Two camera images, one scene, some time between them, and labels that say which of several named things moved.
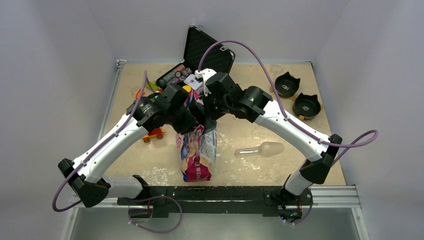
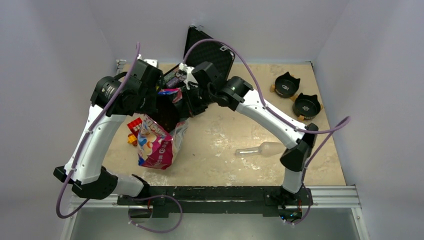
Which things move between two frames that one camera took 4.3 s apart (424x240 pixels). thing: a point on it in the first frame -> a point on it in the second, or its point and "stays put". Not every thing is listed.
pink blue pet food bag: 196,146 -> 157,145
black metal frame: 181,201 stays put
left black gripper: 188,123 -> 151,107
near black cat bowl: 308,106 stays put
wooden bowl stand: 292,98 stays put
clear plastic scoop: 269,148 stays put
